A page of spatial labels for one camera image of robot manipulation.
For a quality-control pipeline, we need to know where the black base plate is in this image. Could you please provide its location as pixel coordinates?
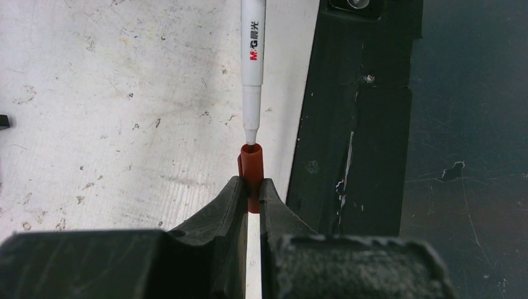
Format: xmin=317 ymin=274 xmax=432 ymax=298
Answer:
xmin=286 ymin=1 xmax=423 ymax=236

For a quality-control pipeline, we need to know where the black framed whiteboard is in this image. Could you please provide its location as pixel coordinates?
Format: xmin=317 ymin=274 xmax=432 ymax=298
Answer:
xmin=0 ymin=115 xmax=11 ymax=130

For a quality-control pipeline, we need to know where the red marker cap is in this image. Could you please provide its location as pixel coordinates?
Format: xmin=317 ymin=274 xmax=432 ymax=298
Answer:
xmin=237 ymin=143 xmax=264 ymax=214

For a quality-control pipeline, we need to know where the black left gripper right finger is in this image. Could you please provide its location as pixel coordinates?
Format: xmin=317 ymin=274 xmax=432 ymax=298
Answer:
xmin=260 ymin=179 xmax=456 ymax=298

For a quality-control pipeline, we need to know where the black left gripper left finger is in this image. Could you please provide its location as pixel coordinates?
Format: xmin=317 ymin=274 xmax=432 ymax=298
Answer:
xmin=1 ymin=176 xmax=248 ymax=298

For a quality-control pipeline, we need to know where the white marker pen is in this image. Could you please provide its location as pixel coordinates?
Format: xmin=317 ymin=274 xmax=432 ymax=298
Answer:
xmin=240 ymin=0 xmax=266 ymax=146

